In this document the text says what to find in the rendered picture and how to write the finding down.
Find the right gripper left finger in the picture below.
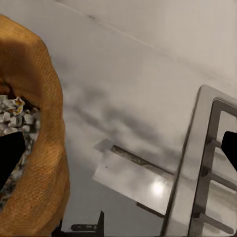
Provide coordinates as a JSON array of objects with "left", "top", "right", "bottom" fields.
[{"left": 0, "top": 131, "right": 26, "bottom": 190}]

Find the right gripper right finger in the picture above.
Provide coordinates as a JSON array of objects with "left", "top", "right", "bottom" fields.
[{"left": 221, "top": 131, "right": 237, "bottom": 171}]

